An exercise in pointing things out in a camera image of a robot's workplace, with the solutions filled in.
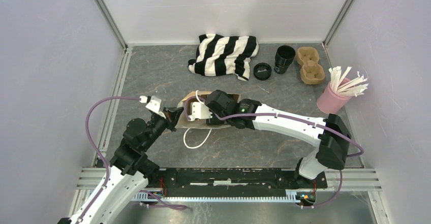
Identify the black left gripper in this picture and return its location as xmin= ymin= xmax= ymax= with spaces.
xmin=142 ymin=106 xmax=184 ymax=150

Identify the brown paper bag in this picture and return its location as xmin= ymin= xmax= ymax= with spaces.
xmin=176 ymin=90 xmax=230 ymax=149

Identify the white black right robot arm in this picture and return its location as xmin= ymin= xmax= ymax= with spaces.
xmin=204 ymin=90 xmax=351 ymax=187

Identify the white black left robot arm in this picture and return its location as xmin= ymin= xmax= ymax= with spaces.
xmin=59 ymin=108 xmax=183 ymax=223

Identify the black white striped towel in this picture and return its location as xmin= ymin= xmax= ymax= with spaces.
xmin=188 ymin=34 xmax=259 ymax=81

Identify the stack of black lids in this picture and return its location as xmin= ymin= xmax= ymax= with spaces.
xmin=253 ymin=62 xmax=272 ymax=81

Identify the stack of black cups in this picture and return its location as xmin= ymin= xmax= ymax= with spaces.
xmin=274 ymin=45 xmax=296 ymax=74

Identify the brown cardboard cup carrier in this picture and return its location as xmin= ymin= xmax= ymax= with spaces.
xmin=296 ymin=47 xmax=325 ymax=85

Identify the pink straw holder cup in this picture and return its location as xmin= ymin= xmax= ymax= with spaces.
xmin=317 ymin=82 xmax=352 ymax=114

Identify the white wrapped straws bundle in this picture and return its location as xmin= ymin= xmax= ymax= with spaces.
xmin=328 ymin=66 xmax=368 ymax=97

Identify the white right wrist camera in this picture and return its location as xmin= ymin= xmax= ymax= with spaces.
xmin=188 ymin=102 xmax=211 ymax=121

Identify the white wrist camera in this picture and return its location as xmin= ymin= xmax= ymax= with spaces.
xmin=139 ymin=95 xmax=165 ymax=114
xmin=188 ymin=102 xmax=211 ymax=121

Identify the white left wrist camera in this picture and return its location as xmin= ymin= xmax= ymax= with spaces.
xmin=139 ymin=95 xmax=165 ymax=114

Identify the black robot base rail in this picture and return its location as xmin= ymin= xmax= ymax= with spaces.
xmin=133 ymin=168 xmax=328 ymax=204

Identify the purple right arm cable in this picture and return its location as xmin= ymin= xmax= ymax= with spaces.
xmin=183 ymin=96 xmax=365 ymax=209

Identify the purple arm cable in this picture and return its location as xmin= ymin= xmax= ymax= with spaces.
xmin=183 ymin=96 xmax=365 ymax=209
xmin=75 ymin=96 xmax=188 ymax=224

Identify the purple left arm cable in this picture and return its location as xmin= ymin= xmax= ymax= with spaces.
xmin=75 ymin=96 xmax=188 ymax=224

